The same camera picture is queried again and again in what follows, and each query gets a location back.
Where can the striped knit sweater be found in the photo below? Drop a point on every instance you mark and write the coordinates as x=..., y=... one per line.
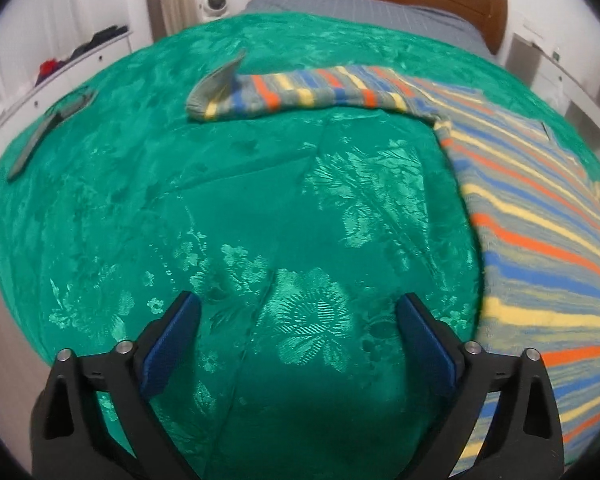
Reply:
x=530, y=210

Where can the grey pillow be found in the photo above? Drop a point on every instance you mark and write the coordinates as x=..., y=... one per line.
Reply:
x=360, y=12

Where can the green floral blanket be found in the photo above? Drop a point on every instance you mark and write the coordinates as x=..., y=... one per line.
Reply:
x=230, y=210

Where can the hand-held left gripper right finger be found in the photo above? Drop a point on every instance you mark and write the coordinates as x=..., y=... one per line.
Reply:
x=425, y=342

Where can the white nightstand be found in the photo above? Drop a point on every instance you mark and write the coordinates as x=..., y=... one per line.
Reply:
x=565, y=75

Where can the dark clothes pile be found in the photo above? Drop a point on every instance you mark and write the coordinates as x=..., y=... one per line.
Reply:
x=97, y=40

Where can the white drawer cabinet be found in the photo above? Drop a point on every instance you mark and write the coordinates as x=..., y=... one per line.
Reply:
x=30, y=95

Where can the red cloth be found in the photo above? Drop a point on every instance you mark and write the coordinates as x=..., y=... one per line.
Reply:
x=49, y=69

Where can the small white fan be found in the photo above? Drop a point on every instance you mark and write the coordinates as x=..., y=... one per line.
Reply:
x=215, y=2

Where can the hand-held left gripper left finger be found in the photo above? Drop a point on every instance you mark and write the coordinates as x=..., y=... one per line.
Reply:
x=172, y=342

